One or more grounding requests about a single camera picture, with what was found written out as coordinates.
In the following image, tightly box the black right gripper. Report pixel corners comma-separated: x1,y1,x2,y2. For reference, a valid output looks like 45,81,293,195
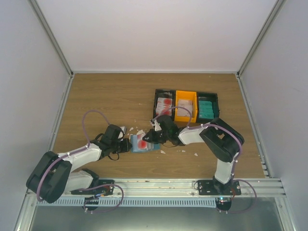
143,129,170,144

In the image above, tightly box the teal leather card holder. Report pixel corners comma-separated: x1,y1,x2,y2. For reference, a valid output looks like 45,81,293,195
130,133,160,153

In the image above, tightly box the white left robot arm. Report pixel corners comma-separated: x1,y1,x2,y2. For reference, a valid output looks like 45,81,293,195
26,124,132,204

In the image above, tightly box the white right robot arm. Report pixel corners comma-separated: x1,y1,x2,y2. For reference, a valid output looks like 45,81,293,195
142,115,244,195

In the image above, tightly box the red white card stack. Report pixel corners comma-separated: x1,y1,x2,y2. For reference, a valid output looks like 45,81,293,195
155,97,173,115

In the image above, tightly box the pink white card stack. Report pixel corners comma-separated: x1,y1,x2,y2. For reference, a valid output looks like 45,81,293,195
177,99,193,117

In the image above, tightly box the teal card holder stack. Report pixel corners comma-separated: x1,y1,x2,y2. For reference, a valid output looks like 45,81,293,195
198,101,214,119

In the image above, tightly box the yellow storage bin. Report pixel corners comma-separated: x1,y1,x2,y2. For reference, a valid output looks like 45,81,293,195
174,90,198,123

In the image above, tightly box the black storage bin with holders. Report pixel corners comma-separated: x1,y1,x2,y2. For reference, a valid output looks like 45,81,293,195
196,92,220,123

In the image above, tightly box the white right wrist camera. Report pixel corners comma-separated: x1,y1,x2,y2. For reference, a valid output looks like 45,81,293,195
150,119,162,131

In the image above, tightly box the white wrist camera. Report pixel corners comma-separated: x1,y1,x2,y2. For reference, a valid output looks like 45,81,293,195
118,126,127,140
150,119,162,131

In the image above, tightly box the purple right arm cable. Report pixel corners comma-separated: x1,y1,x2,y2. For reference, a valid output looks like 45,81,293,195
150,106,257,214

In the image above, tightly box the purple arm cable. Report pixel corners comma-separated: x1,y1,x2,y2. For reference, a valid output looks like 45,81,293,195
36,110,125,214
150,106,257,214

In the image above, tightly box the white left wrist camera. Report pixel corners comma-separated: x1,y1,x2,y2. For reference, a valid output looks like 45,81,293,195
118,126,127,140

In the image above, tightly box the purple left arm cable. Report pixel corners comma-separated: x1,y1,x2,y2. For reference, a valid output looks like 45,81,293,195
36,110,125,214

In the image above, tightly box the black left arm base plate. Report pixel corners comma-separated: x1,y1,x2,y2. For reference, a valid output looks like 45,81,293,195
70,180,115,212

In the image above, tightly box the aluminium mounting rail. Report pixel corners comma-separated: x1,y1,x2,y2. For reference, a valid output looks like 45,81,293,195
26,178,287,197

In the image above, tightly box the grey slotted cable duct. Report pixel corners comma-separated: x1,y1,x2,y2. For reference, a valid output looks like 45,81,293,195
37,197,216,208

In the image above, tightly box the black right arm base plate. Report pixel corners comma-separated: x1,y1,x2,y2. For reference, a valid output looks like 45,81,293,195
194,178,242,212

